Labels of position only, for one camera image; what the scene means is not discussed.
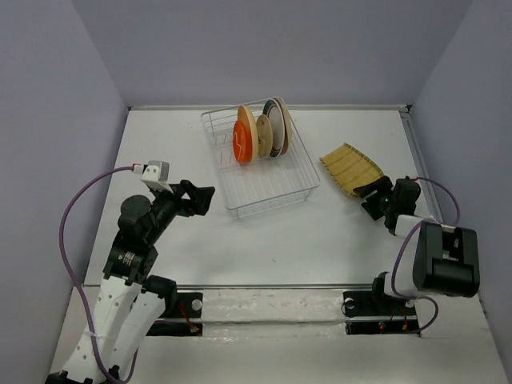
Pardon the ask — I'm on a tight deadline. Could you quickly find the small cream plate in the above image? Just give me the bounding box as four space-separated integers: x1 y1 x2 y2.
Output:
256 114 274 158

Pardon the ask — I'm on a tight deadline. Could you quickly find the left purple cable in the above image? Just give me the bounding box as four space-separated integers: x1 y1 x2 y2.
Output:
58 163 139 384

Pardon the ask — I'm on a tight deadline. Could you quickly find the orange translucent plate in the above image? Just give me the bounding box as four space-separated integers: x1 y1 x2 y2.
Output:
232 120 252 164

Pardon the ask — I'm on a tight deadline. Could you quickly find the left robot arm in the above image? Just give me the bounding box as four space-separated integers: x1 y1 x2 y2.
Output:
46 180 215 383

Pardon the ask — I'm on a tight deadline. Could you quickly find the tan round plate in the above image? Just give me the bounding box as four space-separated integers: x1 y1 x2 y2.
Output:
238 105 258 162

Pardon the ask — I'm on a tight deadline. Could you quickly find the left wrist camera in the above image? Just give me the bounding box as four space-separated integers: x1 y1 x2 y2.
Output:
141 160 171 191

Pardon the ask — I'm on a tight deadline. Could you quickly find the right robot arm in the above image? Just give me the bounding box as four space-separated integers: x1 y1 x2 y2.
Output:
354 176 480 314

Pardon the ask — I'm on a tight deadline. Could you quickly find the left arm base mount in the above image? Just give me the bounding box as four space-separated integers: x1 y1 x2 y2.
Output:
146 291 203 337

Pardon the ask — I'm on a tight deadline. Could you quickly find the white plate with green rim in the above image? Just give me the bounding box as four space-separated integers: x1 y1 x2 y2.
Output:
263 98 286 158

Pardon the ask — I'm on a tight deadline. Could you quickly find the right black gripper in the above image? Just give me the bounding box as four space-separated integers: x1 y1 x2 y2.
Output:
353 175 396 220

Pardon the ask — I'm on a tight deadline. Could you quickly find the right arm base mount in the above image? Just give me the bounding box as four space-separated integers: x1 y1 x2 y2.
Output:
341 290 420 335

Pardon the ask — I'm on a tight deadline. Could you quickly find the white wire dish rack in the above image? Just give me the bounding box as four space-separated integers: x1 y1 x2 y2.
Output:
201 97 320 218

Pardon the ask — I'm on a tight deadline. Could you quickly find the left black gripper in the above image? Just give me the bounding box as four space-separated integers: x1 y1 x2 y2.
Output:
146 178 216 242

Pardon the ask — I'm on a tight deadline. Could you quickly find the yellow bamboo-pattern rectangular plate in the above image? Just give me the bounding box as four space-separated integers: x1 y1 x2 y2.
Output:
320 142 385 197

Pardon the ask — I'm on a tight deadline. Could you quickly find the beige plate with leaf design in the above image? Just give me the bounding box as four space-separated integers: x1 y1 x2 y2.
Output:
274 97 293 155

